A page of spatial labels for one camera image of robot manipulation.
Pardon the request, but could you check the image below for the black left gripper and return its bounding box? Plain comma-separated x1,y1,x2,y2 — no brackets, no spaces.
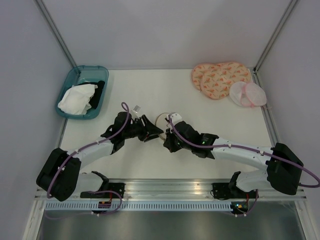
123,114,164,143

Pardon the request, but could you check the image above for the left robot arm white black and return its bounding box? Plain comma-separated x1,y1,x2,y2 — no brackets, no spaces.
36,111,163,202

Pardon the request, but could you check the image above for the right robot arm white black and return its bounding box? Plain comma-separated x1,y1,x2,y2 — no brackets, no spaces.
163,121,303,198

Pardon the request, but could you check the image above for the orange floral laundry bag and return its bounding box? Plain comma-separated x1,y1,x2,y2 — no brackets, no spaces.
191,61,252,100

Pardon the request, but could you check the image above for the pink trimmed mesh laundry bag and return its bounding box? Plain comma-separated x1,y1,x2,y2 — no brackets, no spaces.
229,81,267,108

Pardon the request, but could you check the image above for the black garment in bin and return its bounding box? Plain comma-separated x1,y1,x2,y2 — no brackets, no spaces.
89,80,105,109

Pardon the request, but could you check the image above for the white cloth in bin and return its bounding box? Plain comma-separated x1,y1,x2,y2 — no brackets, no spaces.
57,84,95,115

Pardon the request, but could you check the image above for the teal plastic bin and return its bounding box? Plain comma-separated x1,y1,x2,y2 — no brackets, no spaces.
55,65,109,120

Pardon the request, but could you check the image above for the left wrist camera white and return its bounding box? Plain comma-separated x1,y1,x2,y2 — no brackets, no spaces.
130,105,141,119

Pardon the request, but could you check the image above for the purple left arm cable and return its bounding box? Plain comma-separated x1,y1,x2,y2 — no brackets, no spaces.
46,101,132,221

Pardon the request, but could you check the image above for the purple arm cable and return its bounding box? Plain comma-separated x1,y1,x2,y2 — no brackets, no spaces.
46,101,132,221
167,114,320,218

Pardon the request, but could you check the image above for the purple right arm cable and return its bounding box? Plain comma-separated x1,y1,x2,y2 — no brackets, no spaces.
167,114,320,218

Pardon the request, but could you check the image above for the aluminium front rail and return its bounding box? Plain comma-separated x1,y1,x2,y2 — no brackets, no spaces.
34,178,307,202

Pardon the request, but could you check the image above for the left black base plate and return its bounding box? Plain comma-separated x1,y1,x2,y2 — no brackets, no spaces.
80,182,125,199

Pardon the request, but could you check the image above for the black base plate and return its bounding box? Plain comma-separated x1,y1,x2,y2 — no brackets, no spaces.
211,182,256,200
80,182,125,199

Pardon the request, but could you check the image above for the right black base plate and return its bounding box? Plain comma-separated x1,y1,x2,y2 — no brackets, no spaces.
211,182,256,200

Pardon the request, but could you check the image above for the right side aluminium rail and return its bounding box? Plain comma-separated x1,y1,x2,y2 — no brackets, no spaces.
251,69,292,181

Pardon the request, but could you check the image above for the white slotted cable duct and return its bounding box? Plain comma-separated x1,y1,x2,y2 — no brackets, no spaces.
45,200,232,212

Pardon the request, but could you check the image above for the left aluminium frame post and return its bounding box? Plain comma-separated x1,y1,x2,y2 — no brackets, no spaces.
34,0,77,68

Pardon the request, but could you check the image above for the aluminium frame post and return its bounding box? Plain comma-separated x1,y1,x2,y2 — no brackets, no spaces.
253,0,300,74
34,0,77,68

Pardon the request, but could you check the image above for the right aluminium frame post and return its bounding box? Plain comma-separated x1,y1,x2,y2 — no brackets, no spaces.
253,0,300,74

